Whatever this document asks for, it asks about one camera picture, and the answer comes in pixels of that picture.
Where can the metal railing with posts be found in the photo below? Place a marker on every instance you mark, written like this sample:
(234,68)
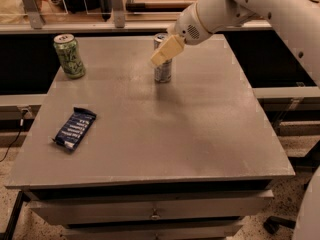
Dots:
(48,17)

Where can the lower drawer with knob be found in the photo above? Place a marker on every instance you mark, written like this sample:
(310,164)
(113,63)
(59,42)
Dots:
(164,231)

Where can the grey drawer cabinet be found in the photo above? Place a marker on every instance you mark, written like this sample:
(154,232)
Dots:
(203,131)

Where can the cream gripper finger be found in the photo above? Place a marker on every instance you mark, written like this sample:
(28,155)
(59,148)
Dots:
(172,46)

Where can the silver redbull can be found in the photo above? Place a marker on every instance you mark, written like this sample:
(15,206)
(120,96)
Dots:
(162,73)

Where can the blue rxbar blueberry bar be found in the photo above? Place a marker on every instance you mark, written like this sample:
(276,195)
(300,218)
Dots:
(75,128)

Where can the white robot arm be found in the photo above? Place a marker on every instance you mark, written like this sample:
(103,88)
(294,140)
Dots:
(296,22)

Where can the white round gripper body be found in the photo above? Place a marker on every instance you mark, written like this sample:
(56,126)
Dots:
(187,26)

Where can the black office chair base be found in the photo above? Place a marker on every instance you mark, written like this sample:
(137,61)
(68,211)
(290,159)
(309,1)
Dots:
(286,207)

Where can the upper drawer with knob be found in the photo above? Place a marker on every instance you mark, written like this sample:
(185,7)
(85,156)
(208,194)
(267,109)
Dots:
(155,207)

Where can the green soda can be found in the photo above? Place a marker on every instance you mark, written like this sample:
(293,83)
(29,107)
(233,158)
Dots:
(66,47)

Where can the drawer with knob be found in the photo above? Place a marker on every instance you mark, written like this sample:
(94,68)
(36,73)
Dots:
(164,231)
(155,207)

